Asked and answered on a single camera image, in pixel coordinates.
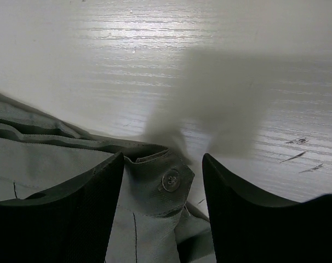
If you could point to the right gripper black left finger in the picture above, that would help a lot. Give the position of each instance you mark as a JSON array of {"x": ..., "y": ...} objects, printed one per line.
[{"x": 70, "y": 222}]

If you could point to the grey pleated skirt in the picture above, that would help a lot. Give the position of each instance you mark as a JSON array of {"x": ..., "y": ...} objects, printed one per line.
[{"x": 152, "y": 221}]

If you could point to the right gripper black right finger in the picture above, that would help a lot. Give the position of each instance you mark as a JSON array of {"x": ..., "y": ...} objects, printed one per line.
[{"x": 249, "y": 224}]

